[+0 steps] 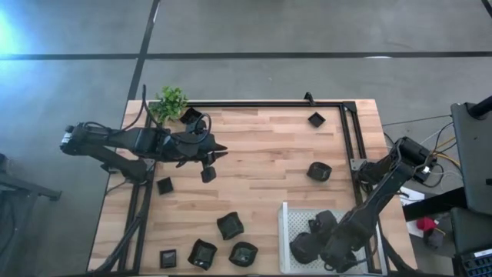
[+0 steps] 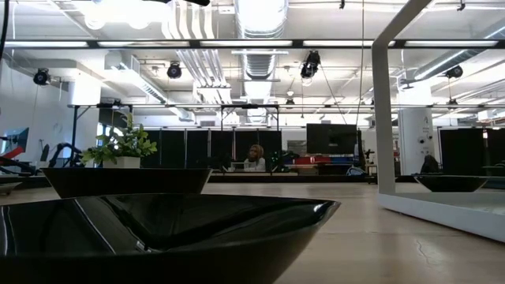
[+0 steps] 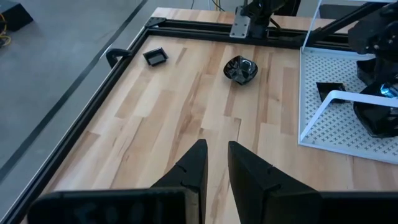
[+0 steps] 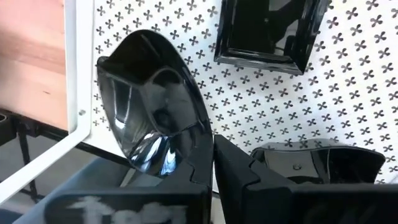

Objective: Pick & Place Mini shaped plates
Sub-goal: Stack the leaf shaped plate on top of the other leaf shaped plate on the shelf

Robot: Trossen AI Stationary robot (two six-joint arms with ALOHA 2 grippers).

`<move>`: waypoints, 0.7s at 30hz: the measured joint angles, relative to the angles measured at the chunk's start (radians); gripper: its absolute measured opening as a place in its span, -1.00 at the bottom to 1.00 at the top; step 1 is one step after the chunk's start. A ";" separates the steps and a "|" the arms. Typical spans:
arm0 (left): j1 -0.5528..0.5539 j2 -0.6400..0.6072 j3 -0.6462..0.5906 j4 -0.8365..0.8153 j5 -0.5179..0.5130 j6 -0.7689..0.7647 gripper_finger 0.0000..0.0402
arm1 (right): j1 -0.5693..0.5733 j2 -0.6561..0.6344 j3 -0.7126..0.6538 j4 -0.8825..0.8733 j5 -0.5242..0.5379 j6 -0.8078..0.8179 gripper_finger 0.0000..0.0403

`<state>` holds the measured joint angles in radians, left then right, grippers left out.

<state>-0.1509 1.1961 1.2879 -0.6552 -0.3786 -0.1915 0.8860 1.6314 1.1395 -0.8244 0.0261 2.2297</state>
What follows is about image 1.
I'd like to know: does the black round pole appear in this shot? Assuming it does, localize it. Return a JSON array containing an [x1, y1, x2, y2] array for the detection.
[[467, 94, 492, 119]]

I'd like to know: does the small black square plate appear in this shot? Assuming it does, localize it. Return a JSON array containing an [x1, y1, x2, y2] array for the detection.
[[307, 111, 327, 128], [159, 249, 178, 269], [156, 176, 175, 195]]

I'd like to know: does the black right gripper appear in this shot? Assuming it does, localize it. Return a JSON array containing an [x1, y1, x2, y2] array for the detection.
[[321, 225, 364, 270]]

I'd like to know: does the black wavy square plate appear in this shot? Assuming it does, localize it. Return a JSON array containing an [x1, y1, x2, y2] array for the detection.
[[216, 211, 245, 242], [187, 238, 218, 271]]

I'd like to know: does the black floor stand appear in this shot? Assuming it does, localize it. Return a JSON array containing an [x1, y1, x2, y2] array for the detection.
[[0, 152, 63, 203]]

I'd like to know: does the white perforated metal tray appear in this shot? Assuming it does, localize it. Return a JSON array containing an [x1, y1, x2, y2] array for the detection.
[[278, 202, 388, 276]]

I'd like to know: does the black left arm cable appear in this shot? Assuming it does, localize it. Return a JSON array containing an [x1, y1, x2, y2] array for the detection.
[[82, 83, 213, 145]]

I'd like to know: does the black cart beam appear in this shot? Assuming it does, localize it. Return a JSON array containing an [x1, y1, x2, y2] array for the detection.
[[401, 187, 468, 222]]

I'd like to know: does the black square flared plate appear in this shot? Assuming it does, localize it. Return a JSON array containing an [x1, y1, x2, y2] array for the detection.
[[179, 106, 204, 126]]

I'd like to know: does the grey bag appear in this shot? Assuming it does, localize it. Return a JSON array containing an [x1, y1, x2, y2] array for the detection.
[[424, 229, 446, 249]]

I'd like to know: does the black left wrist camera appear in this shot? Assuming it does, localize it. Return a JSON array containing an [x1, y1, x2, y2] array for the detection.
[[187, 118, 208, 136]]

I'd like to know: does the thin grey floor cable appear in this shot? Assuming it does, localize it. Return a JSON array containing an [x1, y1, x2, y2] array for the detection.
[[382, 114, 452, 127]]

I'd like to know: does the dark grey seat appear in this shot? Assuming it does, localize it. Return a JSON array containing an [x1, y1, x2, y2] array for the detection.
[[449, 206, 492, 253]]

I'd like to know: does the yellow cable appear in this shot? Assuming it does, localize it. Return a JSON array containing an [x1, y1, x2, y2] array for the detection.
[[434, 134, 462, 172]]

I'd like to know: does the green plant in white pot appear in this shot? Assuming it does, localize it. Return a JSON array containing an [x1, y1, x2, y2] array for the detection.
[[148, 85, 189, 125]]

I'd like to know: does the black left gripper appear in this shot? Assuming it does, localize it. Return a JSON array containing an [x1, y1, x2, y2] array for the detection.
[[190, 134, 229, 166]]

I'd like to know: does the black keyboard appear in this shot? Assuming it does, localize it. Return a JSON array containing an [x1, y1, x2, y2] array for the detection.
[[452, 247, 492, 277]]

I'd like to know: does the red cloth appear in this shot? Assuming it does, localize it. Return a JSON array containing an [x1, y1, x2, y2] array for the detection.
[[416, 217, 438, 234]]

